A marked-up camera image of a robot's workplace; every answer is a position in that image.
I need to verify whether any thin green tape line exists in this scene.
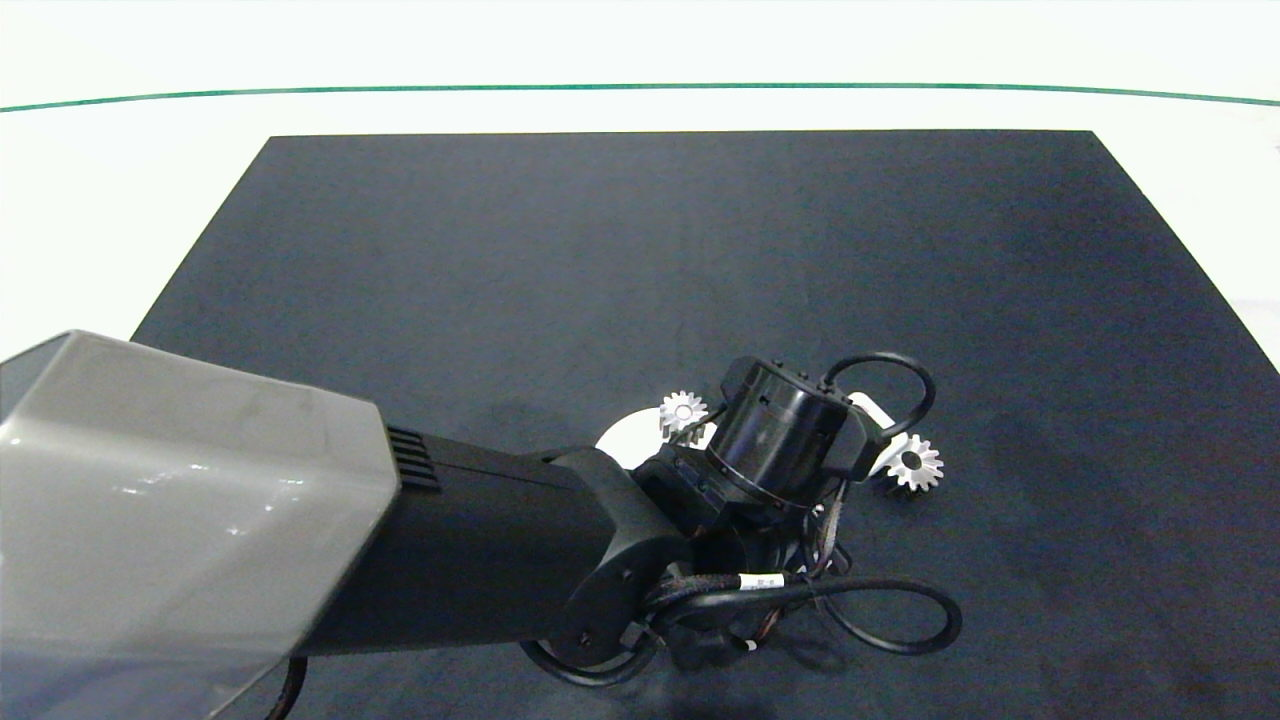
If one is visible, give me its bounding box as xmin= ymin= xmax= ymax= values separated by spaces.
xmin=0 ymin=82 xmax=1280 ymax=112

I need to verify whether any black cable with white tag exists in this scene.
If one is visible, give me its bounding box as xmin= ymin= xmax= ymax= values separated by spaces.
xmin=640 ymin=575 xmax=964 ymax=657

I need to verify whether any dark rectangular mat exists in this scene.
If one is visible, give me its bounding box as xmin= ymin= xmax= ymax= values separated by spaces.
xmin=130 ymin=130 xmax=1280 ymax=720

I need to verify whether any small steel gear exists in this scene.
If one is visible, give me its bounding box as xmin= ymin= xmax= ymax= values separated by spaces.
xmin=658 ymin=390 xmax=710 ymax=441

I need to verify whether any round white pin plate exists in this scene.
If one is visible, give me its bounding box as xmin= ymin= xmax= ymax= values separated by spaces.
xmin=596 ymin=405 xmax=719 ymax=469

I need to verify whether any braided brown cable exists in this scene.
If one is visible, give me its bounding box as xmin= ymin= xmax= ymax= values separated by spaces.
xmin=795 ymin=480 xmax=856 ymax=581

